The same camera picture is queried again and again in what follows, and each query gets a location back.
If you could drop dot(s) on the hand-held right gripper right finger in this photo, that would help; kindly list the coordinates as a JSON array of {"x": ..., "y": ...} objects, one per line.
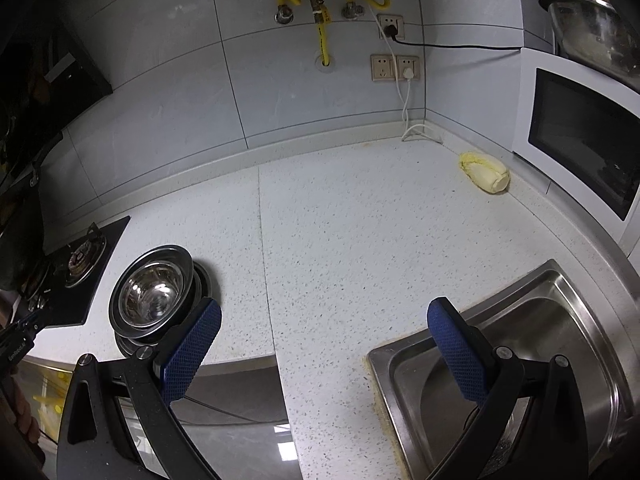
[{"x": 457, "y": 355}]

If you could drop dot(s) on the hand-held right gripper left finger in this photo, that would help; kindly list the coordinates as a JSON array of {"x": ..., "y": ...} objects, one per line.
[{"x": 192, "y": 355}]

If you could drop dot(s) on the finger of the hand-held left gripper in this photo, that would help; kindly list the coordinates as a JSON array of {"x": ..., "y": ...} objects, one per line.
[{"x": 22, "y": 325}]

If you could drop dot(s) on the small steel bowl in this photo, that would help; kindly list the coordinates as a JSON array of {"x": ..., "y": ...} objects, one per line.
[
  {"x": 131, "y": 335},
  {"x": 150, "y": 290}
]

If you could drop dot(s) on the plain steel plate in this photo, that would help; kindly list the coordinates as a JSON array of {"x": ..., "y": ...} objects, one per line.
[{"x": 204, "y": 280}]

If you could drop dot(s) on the person's left hand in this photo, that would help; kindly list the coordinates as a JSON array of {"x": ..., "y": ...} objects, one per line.
[{"x": 22, "y": 412}]

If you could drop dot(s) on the glossy grey cabinet door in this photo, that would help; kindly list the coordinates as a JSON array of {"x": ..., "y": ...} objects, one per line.
[{"x": 240, "y": 440}]

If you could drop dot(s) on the stainless steel sink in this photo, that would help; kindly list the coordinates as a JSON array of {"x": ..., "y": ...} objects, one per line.
[{"x": 550, "y": 300}]

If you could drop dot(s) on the black gas stove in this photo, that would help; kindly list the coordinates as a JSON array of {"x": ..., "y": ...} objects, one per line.
[{"x": 95, "y": 240}]

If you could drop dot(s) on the napa cabbage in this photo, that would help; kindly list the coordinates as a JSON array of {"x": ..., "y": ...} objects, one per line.
[{"x": 482, "y": 170}]

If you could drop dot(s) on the white microwave oven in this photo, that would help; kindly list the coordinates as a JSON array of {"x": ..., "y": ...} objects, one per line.
[{"x": 580, "y": 130}]

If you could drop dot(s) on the black range hood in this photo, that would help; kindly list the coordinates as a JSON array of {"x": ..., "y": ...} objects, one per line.
[{"x": 65, "y": 70}]

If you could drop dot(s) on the yellow gas pipe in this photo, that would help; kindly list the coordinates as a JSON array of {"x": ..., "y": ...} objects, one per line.
[{"x": 322, "y": 35}]

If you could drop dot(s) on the metal pipe valve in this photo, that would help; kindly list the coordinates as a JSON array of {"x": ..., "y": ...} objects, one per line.
[
  {"x": 284, "y": 14},
  {"x": 351, "y": 10}
]

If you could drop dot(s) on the beige wall socket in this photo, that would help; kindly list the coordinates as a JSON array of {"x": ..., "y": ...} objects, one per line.
[
  {"x": 409, "y": 66},
  {"x": 383, "y": 67}
]

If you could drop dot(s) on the white pipe wall collar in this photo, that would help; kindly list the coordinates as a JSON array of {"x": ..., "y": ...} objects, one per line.
[{"x": 325, "y": 66}]

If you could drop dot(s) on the white wall socket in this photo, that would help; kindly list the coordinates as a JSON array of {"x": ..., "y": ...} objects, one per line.
[{"x": 390, "y": 22}]

